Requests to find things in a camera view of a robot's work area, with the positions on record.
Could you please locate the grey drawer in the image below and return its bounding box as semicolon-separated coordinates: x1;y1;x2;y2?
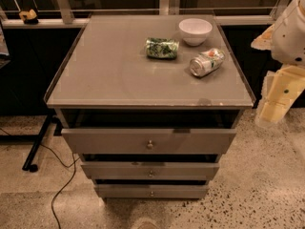
94;184;209;199
81;161;219;180
62;129;236;155

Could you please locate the black metal table leg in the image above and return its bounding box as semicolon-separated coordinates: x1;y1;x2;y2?
0;111;63;173

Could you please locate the yellow black object on ledge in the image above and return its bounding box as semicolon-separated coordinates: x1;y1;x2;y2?
19;10;38;24

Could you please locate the black floor cable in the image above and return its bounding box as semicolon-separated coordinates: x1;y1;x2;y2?
0;127;80;229

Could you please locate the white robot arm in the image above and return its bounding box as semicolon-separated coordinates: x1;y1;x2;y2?
251;0;305;128

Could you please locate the silver soda can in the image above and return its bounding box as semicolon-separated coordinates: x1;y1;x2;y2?
190;48;226;77

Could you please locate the grey middle drawer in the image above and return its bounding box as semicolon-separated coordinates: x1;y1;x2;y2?
81;161;219;180

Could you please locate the grey drawer cabinet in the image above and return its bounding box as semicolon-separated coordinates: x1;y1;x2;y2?
45;15;254;187

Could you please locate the metal window railing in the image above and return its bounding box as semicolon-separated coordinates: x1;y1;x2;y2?
0;0;292;28

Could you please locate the white bowl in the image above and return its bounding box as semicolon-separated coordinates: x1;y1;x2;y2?
178;18;213;46

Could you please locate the green crushed can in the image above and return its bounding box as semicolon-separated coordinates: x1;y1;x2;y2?
145;37;179;59

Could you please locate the grey bottom drawer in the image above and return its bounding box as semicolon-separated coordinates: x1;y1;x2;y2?
94;184;209;199

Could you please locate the grey top drawer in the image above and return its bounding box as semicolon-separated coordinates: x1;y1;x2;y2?
62;129;236;155

